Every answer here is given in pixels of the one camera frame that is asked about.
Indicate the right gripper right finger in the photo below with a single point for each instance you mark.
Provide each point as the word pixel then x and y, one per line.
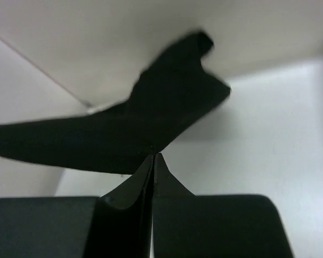
pixel 187 225

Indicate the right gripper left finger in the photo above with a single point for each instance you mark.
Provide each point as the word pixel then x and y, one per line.
pixel 122 220

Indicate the black tank top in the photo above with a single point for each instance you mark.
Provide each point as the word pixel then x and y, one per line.
pixel 170 95

